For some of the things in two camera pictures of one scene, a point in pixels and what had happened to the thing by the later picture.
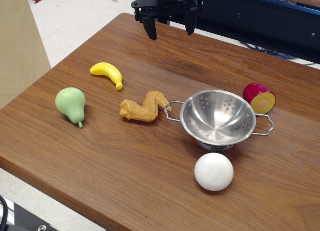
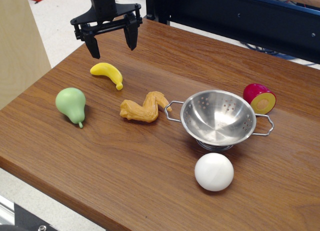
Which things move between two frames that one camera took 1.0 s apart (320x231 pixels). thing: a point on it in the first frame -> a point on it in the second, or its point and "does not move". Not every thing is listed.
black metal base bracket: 25,221 does not move
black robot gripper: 165,3 -> 104,14
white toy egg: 214,171 does not move
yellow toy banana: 110,71 does not move
